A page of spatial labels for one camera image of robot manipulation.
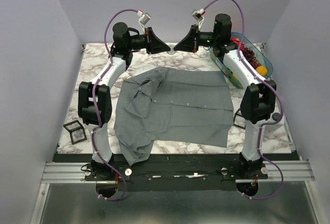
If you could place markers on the clear teal fruit tub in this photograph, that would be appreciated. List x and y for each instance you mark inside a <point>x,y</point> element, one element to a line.
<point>233,78</point>

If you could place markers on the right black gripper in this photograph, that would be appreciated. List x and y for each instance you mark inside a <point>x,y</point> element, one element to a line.
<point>187,43</point>

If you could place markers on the grey button shirt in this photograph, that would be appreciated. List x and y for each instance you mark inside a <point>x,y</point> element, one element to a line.
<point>172,105</point>

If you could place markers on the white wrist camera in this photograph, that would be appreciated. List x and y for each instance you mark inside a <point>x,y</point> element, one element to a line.
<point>144,17</point>
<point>199,16</point>

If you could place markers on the dark purple grapes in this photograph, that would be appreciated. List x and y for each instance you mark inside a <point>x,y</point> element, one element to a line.
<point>251,57</point>

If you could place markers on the pink dragon fruit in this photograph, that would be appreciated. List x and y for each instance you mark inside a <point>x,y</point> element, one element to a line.
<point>237,41</point>

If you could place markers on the aluminium rail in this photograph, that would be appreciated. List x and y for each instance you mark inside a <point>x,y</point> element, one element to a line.
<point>290,171</point>

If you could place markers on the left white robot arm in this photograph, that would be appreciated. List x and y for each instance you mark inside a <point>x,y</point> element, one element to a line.
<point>94,98</point>

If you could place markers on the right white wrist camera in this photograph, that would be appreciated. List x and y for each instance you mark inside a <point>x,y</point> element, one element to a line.
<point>199,16</point>

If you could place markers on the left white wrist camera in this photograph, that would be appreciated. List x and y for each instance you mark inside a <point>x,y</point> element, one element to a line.
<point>144,17</point>

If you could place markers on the right black square frame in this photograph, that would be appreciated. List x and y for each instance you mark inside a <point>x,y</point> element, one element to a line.
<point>238,120</point>

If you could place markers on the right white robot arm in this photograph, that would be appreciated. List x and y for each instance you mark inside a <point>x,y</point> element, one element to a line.
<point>258,102</point>

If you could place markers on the orange at tub front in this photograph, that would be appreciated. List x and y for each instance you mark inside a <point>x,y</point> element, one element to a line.
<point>261,70</point>

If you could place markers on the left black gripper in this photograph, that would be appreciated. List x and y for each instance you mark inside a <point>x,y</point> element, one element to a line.
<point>155,45</point>

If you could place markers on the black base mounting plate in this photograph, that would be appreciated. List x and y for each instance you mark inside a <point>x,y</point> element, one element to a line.
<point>132,180</point>

